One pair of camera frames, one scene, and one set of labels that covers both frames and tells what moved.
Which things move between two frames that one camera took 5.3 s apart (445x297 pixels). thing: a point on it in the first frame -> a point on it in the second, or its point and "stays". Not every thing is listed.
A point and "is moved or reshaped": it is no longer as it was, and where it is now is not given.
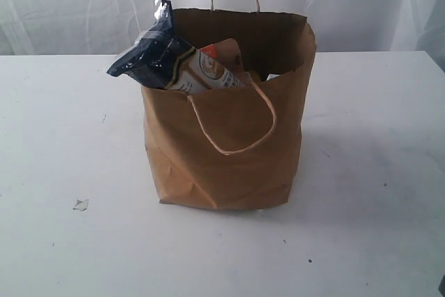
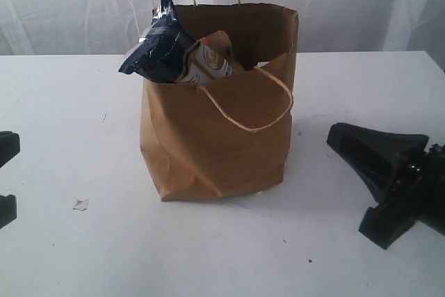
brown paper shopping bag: [238, 148] is moved or reshaped
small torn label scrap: [81, 204] stays
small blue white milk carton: [272, 76] -> [261, 64]
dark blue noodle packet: [158, 59] is moved or reshaped
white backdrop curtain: [100, 9] stays
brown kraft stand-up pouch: [229, 54] -> [212, 58]
